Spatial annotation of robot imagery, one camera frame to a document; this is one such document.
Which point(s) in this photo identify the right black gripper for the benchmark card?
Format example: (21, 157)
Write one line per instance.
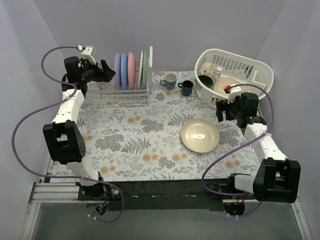
(225, 111)

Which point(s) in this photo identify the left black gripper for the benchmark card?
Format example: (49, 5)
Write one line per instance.
(100, 73)

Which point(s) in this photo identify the purple plate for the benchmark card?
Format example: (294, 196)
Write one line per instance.
(117, 69)

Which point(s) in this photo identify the blue plate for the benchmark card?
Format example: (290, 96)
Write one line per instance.
(124, 71)

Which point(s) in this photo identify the pink plate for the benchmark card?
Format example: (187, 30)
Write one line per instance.
(131, 70)

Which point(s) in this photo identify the cream plate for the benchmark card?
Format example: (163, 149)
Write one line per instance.
(200, 135)

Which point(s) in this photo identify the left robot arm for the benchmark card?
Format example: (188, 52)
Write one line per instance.
(62, 136)

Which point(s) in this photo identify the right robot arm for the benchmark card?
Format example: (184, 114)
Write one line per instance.
(277, 178)

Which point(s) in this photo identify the cream leaf-shaped dish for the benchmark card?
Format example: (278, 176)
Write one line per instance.
(222, 83)

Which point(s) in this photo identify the clear glass plate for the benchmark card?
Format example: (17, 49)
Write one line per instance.
(103, 86)

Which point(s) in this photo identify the white plate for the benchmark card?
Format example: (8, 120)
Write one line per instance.
(140, 69)

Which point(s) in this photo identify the floral mug green inside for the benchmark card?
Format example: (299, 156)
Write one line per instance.
(207, 74)

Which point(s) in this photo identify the green plate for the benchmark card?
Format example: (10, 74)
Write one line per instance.
(145, 70)

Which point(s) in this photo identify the dark blue mug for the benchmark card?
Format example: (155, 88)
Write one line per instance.
(186, 87)

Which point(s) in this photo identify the white plastic basket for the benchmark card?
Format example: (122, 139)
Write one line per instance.
(243, 69)

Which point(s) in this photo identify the white cutting board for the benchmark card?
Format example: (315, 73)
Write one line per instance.
(151, 57)

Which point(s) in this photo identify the floral tablecloth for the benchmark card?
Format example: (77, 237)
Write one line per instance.
(142, 141)

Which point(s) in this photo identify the grey mug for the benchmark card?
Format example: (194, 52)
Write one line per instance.
(169, 81)

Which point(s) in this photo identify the white wire dish rack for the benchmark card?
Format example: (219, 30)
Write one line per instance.
(111, 92)

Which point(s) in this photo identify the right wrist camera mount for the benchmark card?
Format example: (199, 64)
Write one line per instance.
(233, 91)

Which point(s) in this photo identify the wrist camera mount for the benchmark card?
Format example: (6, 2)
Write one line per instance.
(233, 91)
(87, 53)

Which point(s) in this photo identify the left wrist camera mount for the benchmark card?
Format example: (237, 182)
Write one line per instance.
(87, 53)

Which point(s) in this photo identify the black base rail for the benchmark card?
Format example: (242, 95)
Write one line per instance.
(158, 194)

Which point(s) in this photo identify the aluminium frame rail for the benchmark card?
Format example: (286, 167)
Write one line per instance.
(55, 193)

